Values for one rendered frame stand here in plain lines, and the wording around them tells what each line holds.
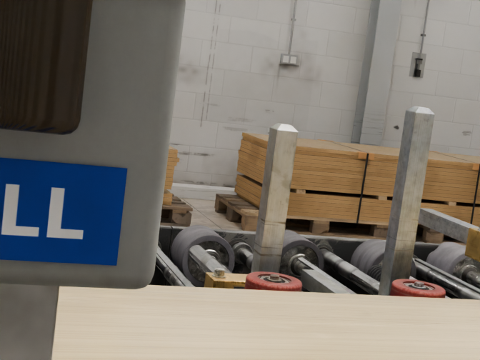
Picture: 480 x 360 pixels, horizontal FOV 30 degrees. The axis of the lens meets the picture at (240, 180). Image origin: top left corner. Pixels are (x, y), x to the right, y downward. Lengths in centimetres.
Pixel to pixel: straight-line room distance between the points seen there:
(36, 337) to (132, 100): 6
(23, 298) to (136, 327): 80
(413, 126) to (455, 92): 710
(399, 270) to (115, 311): 60
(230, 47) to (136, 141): 749
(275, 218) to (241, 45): 634
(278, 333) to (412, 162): 52
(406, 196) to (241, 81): 628
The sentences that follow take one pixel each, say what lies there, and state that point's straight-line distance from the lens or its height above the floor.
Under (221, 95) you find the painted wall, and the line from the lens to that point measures 767.
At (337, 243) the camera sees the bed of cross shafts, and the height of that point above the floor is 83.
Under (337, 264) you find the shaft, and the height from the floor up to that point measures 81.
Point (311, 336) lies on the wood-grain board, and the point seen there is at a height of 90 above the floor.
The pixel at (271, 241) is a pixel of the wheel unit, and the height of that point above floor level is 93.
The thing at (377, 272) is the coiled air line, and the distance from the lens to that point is 184.
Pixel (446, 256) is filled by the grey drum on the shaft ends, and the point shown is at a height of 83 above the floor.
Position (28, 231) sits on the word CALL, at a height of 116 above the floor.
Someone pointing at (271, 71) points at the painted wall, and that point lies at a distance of 779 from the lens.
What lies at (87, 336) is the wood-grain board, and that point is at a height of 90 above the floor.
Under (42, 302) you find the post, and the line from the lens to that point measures 20.
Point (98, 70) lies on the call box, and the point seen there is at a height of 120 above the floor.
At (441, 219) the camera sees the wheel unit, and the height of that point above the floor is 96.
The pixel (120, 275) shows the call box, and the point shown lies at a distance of 19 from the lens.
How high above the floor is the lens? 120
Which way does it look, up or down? 7 degrees down
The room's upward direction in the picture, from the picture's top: 7 degrees clockwise
